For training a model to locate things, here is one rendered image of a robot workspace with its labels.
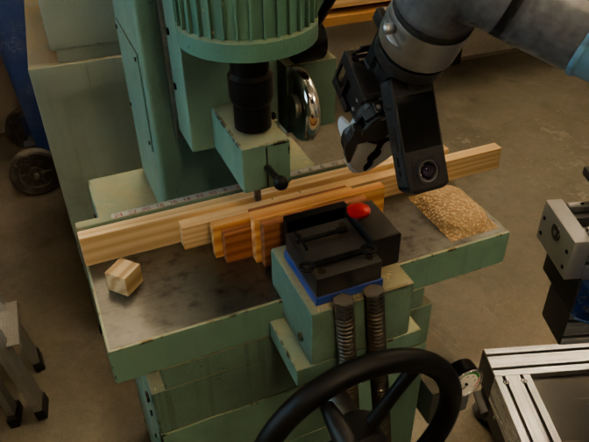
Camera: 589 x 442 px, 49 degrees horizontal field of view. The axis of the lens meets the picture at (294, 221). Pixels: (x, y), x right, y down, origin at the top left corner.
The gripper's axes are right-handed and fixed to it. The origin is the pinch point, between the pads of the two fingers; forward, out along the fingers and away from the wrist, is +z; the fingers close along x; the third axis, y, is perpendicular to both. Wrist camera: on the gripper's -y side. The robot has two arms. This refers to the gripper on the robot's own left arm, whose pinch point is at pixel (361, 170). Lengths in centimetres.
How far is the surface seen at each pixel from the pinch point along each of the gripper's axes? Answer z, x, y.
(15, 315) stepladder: 115, 54, 33
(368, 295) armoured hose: 5.5, 2.8, -13.5
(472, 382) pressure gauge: 34.6, -20.9, -25.5
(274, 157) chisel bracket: 9.9, 6.2, 9.1
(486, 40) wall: 201, -207, 155
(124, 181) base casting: 53, 23, 33
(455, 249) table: 16.8, -17.4, -7.9
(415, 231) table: 19.4, -14.1, -3.0
